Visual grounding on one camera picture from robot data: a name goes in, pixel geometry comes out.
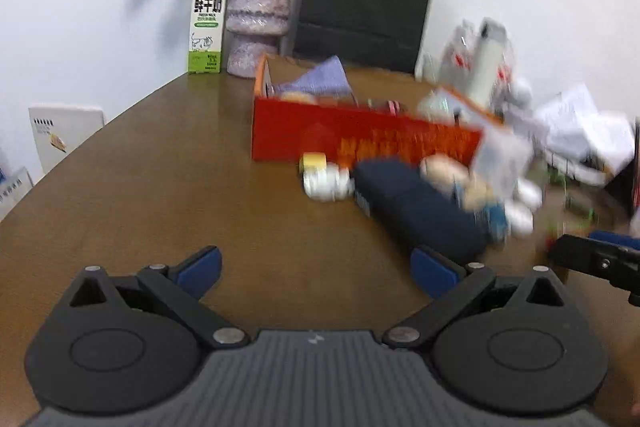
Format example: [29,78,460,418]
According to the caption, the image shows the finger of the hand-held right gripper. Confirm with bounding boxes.
[546,230,640,304]

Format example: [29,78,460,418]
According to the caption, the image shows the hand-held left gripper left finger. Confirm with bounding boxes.
[70,246,251,349]

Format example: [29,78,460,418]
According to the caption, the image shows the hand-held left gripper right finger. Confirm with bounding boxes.
[382,246,568,349]

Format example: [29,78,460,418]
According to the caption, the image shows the navy blue pouch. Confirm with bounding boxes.
[354,159,490,262]

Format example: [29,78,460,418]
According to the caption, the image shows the small white bottle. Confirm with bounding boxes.
[302,167,357,204]

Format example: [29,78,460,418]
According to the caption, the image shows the red cardboard box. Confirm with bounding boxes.
[250,54,503,170]

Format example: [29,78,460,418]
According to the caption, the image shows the white round capsule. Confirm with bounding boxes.
[505,179,545,236]

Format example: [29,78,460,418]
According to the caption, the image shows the small doll figure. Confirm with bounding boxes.
[419,153,512,240]

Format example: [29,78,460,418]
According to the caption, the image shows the clear plastic packet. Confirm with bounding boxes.
[470,124,535,204]

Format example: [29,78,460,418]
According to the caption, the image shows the white papers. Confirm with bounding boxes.
[532,83,637,175]

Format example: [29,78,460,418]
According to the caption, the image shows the white round speaker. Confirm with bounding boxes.
[509,77,537,108]

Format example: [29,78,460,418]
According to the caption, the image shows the blue white book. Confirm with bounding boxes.
[0,166,34,222]

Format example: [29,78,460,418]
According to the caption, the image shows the red label water bottle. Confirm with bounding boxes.
[495,49,517,90]
[439,22,481,88]

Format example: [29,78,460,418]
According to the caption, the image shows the white thermos bottle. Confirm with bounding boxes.
[466,19,510,108]

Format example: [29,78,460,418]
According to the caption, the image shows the purple cloth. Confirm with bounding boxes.
[272,56,356,100]

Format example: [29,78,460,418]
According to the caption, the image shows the white green milk carton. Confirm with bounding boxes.
[187,0,231,75]

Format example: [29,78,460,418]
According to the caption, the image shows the purple fuzzy vase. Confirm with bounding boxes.
[225,0,296,79]

